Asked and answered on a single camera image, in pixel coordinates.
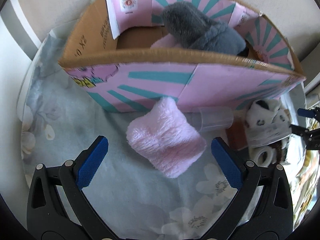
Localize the clear plastic container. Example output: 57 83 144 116
190 107 234 132

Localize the white tape roll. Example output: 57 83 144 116
249 146 276 167

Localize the white patterned sock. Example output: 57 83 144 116
245 99 291 148

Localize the pink fluffy sock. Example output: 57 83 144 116
126 97 207 178
150 34 182 49

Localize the brown scrunchie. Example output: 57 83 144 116
272 138 290 165

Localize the blue grey fluffy sock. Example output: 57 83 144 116
161 1 246 55

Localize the floral yellow blanket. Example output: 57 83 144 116
290 117 319 229

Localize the pink cardboard box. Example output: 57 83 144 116
59 0 305 112

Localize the floral light blue cloth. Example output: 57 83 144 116
23 36 235 239

